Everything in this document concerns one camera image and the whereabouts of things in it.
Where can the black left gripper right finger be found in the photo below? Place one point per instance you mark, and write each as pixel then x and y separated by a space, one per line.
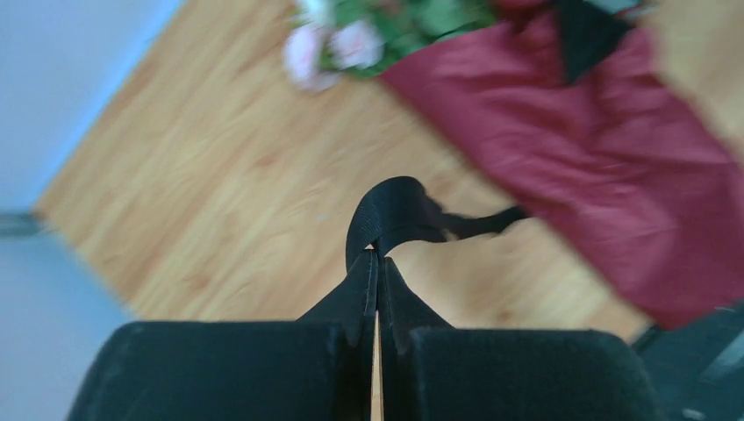
pixel 434 371

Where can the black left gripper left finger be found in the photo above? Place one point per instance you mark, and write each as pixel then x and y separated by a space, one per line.
pixel 318 367

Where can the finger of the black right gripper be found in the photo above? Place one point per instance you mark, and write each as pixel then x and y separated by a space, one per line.
pixel 589 31

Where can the dark red wrapping paper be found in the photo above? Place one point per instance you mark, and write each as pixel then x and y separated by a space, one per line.
pixel 616 162

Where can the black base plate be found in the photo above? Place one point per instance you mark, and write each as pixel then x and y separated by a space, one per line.
pixel 697 370

